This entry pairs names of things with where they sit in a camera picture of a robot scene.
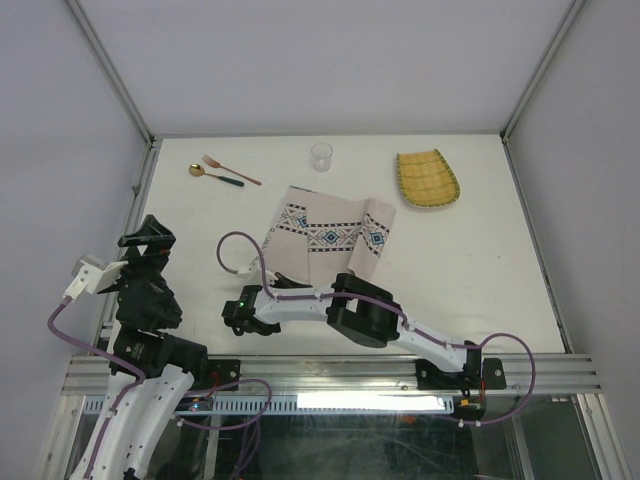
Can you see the rose gold fork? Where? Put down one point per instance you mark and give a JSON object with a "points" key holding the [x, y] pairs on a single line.
{"points": [[217, 165]]}

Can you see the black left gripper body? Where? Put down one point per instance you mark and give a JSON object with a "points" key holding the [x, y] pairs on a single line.
{"points": [[151, 270]]}

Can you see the gold spoon green handle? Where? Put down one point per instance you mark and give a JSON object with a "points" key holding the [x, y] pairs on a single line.
{"points": [[198, 170]]}

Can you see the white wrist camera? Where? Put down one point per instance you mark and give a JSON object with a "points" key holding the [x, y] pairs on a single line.
{"points": [[91, 275], [253, 271]]}

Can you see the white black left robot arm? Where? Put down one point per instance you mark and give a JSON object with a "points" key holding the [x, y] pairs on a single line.
{"points": [[150, 370]]}

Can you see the white slotted cable duct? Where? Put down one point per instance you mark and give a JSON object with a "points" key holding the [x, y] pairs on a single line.
{"points": [[288, 405]]}

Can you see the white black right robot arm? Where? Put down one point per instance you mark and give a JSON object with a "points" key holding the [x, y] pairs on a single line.
{"points": [[363, 313]]}

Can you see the yellow woven pattern plate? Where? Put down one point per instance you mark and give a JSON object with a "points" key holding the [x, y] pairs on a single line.
{"points": [[426, 179]]}

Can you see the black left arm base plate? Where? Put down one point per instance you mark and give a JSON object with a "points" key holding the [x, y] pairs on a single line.
{"points": [[222, 373]]}

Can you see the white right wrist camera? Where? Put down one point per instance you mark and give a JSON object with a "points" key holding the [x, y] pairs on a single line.
{"points": [[253, 271]]}

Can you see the right aluminium frame post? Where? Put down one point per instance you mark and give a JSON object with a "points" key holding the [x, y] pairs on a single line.
{"points": [[560, 34]]}

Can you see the aluminium front mounting rail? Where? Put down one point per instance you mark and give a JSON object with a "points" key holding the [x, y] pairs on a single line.
{"points": [[552, 374]]}

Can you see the left aluminium frame post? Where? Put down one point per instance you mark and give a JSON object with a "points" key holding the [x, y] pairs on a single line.
{"points": [[108, 69]]}

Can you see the patterned white placemat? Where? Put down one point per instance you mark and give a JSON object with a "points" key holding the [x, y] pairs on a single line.
{"points": [[315, 236]]}

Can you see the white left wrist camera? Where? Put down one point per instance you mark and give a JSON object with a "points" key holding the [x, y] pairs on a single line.
{"points": [[91, 275]]}

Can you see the clear drinking glass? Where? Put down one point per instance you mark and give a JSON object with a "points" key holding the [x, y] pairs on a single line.
{"points": [[321, 154]]}

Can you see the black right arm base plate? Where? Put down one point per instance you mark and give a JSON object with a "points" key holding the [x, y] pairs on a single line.
{"points": [[488, 374]]}

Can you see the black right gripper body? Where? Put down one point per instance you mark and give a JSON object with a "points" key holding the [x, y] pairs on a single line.
{"points": [[271, 330]]}

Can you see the aluminium frame post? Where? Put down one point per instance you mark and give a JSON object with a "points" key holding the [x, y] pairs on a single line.
{"points": [[560, 34], [108, 69]]}

